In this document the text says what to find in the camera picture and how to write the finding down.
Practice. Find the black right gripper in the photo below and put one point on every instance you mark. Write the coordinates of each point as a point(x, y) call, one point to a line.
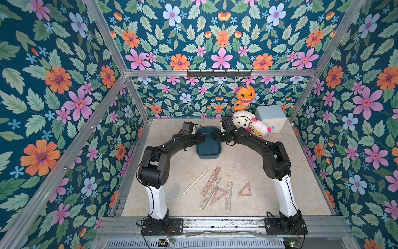
point(217, 136)

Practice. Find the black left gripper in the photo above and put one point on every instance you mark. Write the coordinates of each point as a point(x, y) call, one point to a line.
point(199, 138)

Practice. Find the teal plastic storage box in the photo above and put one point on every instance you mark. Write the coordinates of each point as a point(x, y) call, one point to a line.
point(210, 149)

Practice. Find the pink stencil ruler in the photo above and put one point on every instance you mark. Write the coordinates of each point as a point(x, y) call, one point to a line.
point(210, 181)

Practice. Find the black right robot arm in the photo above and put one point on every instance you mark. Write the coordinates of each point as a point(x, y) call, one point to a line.
point(276, 165)

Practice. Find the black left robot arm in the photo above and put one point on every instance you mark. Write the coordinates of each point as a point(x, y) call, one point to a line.
point(154, 170)

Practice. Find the white dog plush toy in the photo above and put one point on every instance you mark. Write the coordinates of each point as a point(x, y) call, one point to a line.
point(243, 119)

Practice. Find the pink white doll plush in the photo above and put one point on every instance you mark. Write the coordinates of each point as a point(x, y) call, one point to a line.
point(259, 129)

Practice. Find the orange dinosaur plush toy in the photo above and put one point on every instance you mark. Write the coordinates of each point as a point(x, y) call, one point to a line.
point(245, 95)

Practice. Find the clear short ruler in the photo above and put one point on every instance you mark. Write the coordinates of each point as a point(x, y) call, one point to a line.
point(229, 196)

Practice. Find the pink set square triangle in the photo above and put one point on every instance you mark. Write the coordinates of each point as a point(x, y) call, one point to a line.
point(218, 194)

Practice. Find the clear protractor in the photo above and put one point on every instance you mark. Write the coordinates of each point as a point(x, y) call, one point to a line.
point(173, 192)

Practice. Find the light blue small cabinet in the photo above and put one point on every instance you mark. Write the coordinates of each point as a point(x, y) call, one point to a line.
point(273, 116)

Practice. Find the small pink triangle ruler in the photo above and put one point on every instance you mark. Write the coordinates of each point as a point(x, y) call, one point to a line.
point(246, 190)

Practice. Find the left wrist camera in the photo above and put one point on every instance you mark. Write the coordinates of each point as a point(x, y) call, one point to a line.
point(188, 129)

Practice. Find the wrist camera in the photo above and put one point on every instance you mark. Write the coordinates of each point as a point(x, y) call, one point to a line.
point(227, 125)
point(188, 129)

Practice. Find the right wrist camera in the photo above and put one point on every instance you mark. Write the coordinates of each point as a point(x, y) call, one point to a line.
point(227, 125)

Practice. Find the black hook rail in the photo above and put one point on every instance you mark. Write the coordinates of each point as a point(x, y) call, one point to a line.
point(219, 73)

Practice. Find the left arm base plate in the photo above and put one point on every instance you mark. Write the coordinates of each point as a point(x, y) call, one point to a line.
point(165, 227)

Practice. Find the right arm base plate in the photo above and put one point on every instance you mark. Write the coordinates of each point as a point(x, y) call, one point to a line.
point(277, 226)

